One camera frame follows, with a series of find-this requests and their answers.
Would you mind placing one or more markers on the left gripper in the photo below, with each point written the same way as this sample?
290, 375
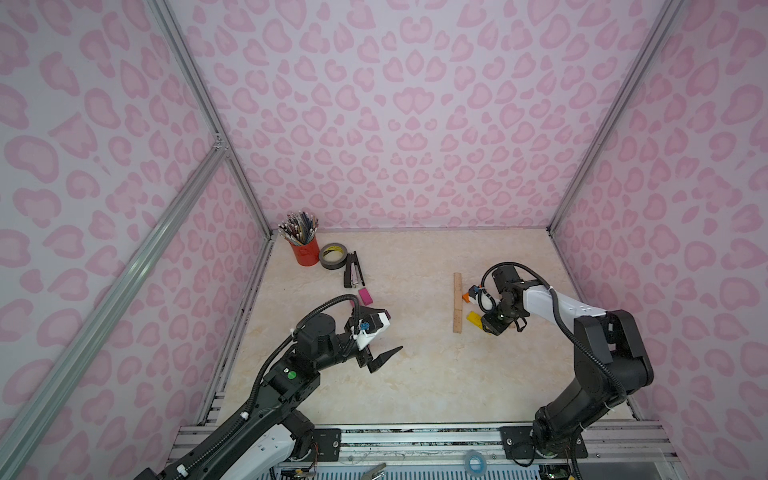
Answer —
365, 357

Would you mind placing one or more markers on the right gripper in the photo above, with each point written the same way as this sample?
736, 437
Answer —
498, 318

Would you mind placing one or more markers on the wooden block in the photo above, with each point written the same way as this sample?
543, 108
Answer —
458, 292
457, 322

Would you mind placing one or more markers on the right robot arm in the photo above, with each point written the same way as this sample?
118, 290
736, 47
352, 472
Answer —
610, 361

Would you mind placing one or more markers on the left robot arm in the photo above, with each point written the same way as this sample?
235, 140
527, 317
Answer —
268, 428

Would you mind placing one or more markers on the magenta block upper right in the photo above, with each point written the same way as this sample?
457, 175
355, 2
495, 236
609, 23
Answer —
365, 296

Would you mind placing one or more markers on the black stapler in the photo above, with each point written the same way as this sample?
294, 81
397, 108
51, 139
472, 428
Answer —
353, 276

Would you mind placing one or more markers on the black tape roll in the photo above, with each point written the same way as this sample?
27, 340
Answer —
333, 256

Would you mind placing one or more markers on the red pencil cup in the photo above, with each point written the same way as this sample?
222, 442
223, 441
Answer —
307, 255

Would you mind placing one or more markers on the bundle of coloured pencils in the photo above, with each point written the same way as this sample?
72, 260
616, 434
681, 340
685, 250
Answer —
299, 228

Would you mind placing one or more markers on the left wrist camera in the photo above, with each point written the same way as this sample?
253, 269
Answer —
369, 327

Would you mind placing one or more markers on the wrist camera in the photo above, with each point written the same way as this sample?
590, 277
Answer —
369, 327
478, 296

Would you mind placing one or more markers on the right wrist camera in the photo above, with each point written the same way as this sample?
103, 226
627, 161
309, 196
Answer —
478, 296

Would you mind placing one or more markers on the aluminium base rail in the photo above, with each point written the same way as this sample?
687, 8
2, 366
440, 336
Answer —
609, 449

